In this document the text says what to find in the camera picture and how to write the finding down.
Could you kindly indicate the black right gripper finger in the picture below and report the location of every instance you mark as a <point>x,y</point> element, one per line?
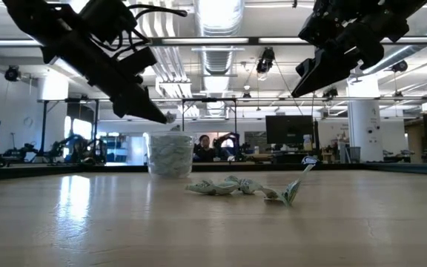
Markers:
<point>306,67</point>
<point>328,70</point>

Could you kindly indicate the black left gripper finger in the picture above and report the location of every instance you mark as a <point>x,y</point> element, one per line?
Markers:
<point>132,107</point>
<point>145,97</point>

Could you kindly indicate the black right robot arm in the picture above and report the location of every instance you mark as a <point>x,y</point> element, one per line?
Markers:
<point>410,7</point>

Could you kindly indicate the black background robot arm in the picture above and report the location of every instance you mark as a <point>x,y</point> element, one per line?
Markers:
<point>20,152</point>
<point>228,142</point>
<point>76,148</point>

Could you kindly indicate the black ceiling spotlight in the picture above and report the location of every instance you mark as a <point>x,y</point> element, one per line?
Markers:
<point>399,66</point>
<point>12,73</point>
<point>265,59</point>

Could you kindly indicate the white ceiling pipes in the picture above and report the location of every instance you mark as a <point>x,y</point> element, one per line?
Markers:
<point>169,63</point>

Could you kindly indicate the clear plastic cup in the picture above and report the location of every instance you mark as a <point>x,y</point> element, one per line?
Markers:
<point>171,155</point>

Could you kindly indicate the black computer monitor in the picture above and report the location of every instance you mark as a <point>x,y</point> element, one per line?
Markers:
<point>289,130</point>

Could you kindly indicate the white round column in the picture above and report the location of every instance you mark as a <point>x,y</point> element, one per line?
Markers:
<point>365,126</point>

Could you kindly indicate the white bottle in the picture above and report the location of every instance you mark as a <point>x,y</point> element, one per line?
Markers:
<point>307,142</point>

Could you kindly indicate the person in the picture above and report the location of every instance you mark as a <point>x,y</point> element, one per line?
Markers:
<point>204,148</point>

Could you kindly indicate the grey waste bin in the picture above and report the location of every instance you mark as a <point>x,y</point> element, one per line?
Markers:
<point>354,154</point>

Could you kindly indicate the white and blue object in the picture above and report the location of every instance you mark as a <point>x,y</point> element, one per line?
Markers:
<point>311,159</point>

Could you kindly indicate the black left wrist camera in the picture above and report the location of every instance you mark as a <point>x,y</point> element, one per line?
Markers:
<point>106,18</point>

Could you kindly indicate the black overhead frame bar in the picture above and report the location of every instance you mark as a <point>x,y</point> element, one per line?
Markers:
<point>252,40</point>

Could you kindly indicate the black background rig frame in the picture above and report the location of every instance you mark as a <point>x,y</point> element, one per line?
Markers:
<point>235,115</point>
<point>44,126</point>

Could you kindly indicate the silver ribbed ceiling duct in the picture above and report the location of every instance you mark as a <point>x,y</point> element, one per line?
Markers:
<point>217,59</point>

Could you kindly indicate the black table frame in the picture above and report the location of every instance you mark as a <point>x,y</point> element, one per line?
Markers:
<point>50,172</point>

